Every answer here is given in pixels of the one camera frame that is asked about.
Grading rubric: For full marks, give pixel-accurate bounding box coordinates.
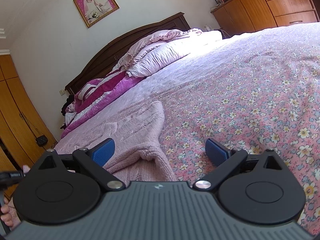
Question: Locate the dark wooden headboard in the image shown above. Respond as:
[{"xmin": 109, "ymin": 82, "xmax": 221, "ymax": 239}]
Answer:
[{"xmin": 64, "ymin": 12, "xmax": 192, "ymax": 96}]

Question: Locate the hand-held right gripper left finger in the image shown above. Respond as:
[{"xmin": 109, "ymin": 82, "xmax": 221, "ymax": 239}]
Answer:
[{"xmin": 32, "ymin": 138, "xmax": 125, "ymax": 190}]

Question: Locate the pile of dark clothes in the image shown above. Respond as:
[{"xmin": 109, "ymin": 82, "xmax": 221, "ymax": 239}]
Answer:
[{"xmin": 61, "ymin": 94, "xmax": 77, "ymax": 117}]

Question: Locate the white charger cable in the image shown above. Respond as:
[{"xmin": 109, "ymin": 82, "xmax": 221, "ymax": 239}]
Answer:
[{"xmin": 204, "ymin": 24, "xmax": 227, "ymax": 34}]

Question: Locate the pink floral bed sheet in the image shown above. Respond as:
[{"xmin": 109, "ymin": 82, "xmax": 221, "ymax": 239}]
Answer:
[{"xmin": 54, "ymin": 21, "xmax": 320, "ymax": 235}]

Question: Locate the brown wooden dresser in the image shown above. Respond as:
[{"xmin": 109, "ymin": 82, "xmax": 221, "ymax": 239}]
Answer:
[{"xmin": 211, "ymin": 0, "xmax": 320, "ymax": 37}]

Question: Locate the pink knitted sweater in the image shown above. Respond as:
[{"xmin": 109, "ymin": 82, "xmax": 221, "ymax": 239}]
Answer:
[{"xmin": 54, "ymin": 101, "xmax": 178, "ymax": 183}]

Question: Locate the pink checked ruffled blanket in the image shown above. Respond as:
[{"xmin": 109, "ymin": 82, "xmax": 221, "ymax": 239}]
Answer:
[{"xmin": 117, "ymin": 28, "xmax": 223, "ymax": 78}]

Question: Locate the light wooden wardrobe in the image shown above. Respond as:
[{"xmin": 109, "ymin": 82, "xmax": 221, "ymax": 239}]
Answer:
[{"xmin": 0, "ymin": 54, "xmax": 57, "ymax": 200}]

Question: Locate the framed wedding photo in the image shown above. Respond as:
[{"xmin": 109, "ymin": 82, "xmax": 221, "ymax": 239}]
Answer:
[{"xmin": 73, "ymin": 0, "xmax": 120, "ymax": 28}]

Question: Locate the small black handbag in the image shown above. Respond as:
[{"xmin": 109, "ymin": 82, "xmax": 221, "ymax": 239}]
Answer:
[{"xmin": 19, "ymin": 112, "xmax": 48, "ymax": 146}]

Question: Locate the magenta white striped quilt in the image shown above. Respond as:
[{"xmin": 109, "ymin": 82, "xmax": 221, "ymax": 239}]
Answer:
[{"xmin": 61, "ymin": 67, "xmax": 146, "ymax": 139}]

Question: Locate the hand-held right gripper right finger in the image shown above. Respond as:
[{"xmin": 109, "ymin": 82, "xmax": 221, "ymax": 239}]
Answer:
[{"xmin": 194, "ymin": 138, "xmax": 288, "ymax": 192}]

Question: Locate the person's left hand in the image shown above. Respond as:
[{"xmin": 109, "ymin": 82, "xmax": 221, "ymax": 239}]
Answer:
[{"xmin": 0, "ymin": 204, "xmax": 13, "ymax": 232}]

